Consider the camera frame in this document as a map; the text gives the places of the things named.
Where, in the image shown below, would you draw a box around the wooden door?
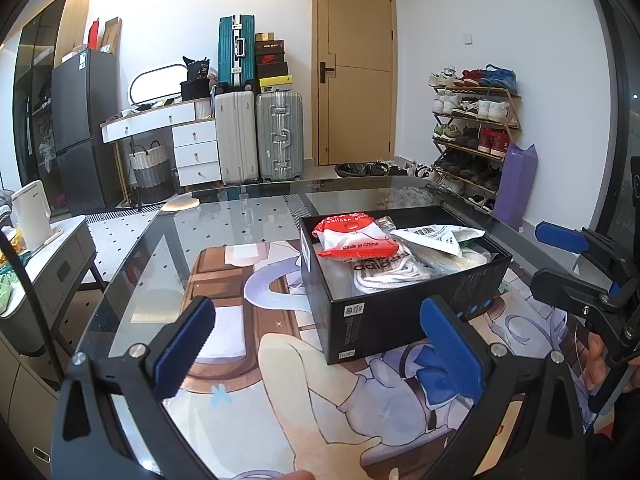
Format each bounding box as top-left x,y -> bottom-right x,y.
311,0 -> 396,167

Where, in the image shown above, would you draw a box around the purple yoga mat bag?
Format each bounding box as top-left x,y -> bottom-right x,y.
494,142 -> 538,231

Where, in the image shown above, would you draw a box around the black round box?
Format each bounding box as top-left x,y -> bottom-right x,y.
180,80 -> 211,102

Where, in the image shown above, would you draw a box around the brown cardboard box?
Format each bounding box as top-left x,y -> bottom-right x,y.
101,16 -> 122,55

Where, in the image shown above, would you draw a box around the pile of loose sneakers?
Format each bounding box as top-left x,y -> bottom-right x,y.
367,159 -> 433,178

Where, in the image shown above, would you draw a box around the white medicine packet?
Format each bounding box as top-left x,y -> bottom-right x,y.
390,225 -> 487,258

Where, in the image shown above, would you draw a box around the teal suitcase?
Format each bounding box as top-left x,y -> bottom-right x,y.
218,15 -> 257,92

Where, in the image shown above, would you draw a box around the black cat-ear bag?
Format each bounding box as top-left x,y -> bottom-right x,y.
182,56 -> 211,83

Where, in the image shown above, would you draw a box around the printed desk mat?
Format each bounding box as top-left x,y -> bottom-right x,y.
165,240 -> 611,480

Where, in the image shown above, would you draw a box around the zip bag of white shoelaces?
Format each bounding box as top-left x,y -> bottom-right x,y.
320,250 -> 436,301

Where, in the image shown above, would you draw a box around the dark grey refrigerator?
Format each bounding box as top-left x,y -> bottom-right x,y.
51,49 -> 121,216

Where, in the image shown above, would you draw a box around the colourful snack packets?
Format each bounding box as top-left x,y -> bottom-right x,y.
0,227 -> 28,311

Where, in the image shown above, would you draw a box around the wooden shoe rack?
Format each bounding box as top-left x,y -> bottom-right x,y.
430,85 -> 522,211

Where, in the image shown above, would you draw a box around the silver suitcase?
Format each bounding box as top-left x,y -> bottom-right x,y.
255,91 -> 305,182

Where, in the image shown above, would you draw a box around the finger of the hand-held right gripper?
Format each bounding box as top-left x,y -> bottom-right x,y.
530,269 -> 617,320
535,221 -> 627,282

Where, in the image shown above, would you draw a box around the rows of assorted shoes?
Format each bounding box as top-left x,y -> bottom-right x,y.
429,64 -> 518,211

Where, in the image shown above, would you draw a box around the person's right hand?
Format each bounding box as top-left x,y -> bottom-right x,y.
582,332 -> 608,391

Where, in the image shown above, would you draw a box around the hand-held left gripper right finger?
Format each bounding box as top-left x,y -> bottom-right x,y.
419,295 -> 588,480

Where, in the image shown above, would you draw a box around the grey side cabinet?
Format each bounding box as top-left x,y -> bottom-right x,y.
0,215 -> 98,356

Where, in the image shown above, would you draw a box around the oval mirror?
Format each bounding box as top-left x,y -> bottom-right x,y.
129,62 -> 187,106

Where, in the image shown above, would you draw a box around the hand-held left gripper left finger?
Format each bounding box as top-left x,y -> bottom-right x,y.
47,295 -> 217,480

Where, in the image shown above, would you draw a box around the white dressing table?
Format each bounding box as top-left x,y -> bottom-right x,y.
100,100 -> 222,188

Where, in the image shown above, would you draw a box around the black cardboard box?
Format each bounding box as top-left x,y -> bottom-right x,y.
299,205 -> 513,366

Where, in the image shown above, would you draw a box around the white tabletop appliance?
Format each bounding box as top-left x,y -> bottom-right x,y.
11,180 -> 53,251

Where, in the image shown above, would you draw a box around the red white glue bag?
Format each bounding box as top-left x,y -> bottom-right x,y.
312,212 -> 401,261

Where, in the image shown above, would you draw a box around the black cable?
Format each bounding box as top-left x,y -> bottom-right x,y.
0,232 -> 66,386

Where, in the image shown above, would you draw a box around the black window frame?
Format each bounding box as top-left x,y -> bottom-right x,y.
595,0 -> 640,231

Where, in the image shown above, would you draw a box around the dark glass wardrobe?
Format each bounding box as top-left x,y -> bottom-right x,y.
12,0 -> 90,196

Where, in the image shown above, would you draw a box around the white suitcase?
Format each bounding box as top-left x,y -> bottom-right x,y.
214,91 -> 260,185

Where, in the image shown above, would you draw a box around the woven laundry basket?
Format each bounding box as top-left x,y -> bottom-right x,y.
128,141 -> 171,203

